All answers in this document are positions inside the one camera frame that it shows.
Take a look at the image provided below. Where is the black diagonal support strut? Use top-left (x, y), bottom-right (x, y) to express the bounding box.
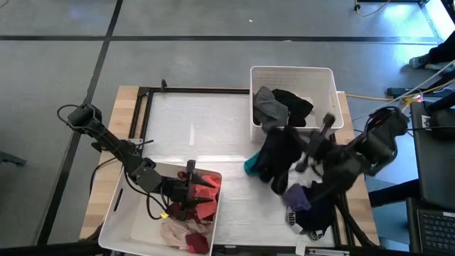
top-left (333, 191), bottom-right (380, 248)

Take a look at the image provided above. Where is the large black garment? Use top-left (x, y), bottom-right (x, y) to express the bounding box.
top-left (255, 125), bottom-right (309, 196)

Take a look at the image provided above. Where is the white cable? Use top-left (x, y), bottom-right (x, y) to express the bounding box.
top-left (350, 59), bottom-right (455, 122)

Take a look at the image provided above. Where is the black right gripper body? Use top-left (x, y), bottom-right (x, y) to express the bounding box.
top-left (294, 112), bottom-right (360, 193)

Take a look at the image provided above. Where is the black power strip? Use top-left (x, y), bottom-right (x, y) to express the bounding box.
top-left (386, 87), bottom-right (424, 99)

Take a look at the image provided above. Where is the maroon garment pink edge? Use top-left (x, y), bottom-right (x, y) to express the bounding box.
top-left (184, 233), bottom-right (211, 255)

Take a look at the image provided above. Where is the white garment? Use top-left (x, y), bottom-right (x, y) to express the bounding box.
top-left (304, 158), bottom-right (324, 188)

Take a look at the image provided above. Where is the person's shoe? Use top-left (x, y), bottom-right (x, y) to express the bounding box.
top-left (408, 53), bottom-right (432, 70)

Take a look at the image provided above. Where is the black laptop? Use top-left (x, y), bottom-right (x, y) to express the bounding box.
top-left (406, 197), bottom-right (455, 256)

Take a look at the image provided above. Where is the white perforated plastic bin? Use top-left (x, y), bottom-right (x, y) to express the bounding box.
top-left (97, 158), bottom-right (224, 256)
top-left (249, 65), bottom-right (345, 144)

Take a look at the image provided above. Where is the dark grey floor object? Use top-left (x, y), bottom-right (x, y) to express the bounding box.
top-left (0, 150), bottom-right (28, 166)

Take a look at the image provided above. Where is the teal garment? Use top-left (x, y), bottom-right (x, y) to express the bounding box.
top-left (243, 151), bottom-right (262, 178)

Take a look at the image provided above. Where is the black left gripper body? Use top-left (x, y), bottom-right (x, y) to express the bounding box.
top-left (161, 159), bottom-right (198, 222)

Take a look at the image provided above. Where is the dark grey Puma boxer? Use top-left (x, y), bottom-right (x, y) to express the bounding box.
top-left (253, 85), bottom-right (289, 133)

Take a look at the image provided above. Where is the person's leg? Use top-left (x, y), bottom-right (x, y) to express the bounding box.
top-left (427, 31), bottom-right (455, 65)

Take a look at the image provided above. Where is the purple garment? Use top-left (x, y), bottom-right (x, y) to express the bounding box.
top-left (282, 183), bottom-right (313, 213)

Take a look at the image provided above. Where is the black cable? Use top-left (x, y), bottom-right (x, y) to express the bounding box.
top-left (88, 159), bottom-right (118, 196)
top-left (408, 124), bottom-right (455, 133)

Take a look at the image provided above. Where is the coral garment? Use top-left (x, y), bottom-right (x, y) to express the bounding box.
top-left (193, 173), bottom-right (223, 221)

